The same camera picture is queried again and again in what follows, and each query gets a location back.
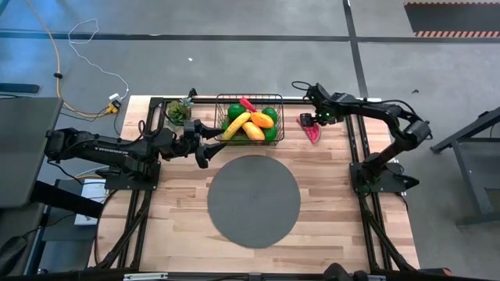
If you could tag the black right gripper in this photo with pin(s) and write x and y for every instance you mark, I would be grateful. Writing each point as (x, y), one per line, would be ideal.
(326, 117)

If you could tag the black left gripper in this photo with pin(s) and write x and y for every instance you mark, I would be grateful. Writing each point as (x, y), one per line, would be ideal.
(187, 144)

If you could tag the toy watermelon slice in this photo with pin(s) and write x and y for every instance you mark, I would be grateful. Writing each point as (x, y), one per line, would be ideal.
(312, 134)

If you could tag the yellow toy banana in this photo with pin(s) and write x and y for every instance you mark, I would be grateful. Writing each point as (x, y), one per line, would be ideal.
(236, 125)

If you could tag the small green toy lime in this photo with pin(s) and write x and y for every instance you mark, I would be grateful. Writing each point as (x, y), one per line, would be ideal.
(236, 111)

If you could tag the yellow toy fruit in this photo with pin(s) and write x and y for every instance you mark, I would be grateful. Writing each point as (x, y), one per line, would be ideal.
(253, 131)

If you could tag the red toy chili pepper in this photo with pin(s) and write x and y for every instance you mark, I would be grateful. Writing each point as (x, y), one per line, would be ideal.
(247, 104)

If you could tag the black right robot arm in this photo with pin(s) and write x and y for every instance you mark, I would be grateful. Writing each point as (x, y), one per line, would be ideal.
(371, 110)

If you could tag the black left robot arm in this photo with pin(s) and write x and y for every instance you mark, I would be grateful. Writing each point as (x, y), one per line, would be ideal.
(97, 147)

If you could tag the small green succulent plant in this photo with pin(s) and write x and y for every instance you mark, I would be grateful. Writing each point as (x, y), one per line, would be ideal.
(179, 110)

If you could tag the round grey woven placemat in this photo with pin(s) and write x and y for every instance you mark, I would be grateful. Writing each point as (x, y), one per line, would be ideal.
(254, 201)

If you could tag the yellow power plug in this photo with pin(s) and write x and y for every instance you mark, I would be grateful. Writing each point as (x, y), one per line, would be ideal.
(113, 107)

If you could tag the white power adapter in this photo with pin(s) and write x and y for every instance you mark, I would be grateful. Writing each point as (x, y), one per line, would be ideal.
(114, 96)

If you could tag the white box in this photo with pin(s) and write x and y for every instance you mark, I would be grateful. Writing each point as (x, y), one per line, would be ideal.
(93, 190)

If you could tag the dark rounded object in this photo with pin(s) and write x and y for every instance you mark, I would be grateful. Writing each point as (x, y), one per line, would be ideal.
(338, 273)

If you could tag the black diagonal beam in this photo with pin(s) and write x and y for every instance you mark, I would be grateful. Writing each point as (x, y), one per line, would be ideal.
(66, 199)

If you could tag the black hazard striped mat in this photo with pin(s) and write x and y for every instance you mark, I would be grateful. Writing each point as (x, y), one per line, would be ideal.
(453, 17)

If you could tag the black metal side table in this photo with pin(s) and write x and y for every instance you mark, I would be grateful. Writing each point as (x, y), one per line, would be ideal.
(474, 181)

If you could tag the grey desk panel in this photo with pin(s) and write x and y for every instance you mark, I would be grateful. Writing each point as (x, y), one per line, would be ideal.
(27, 152)

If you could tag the black flat bar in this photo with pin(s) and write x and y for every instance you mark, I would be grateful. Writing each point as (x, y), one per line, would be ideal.
(19, 88)

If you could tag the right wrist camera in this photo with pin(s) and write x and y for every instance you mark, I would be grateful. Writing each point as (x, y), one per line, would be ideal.
(317, 93)

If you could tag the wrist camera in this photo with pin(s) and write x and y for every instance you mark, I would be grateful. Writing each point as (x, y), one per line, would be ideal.
(317, 93)
(189, 127)

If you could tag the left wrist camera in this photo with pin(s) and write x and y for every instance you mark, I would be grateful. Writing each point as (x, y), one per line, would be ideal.
(189, 127)

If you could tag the black aluminium table frame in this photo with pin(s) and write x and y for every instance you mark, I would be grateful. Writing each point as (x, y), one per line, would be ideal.
(205, 100)

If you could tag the silver metal bracket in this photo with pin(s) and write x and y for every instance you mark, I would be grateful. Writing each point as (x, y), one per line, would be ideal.
(377, 278)
(145, 276)

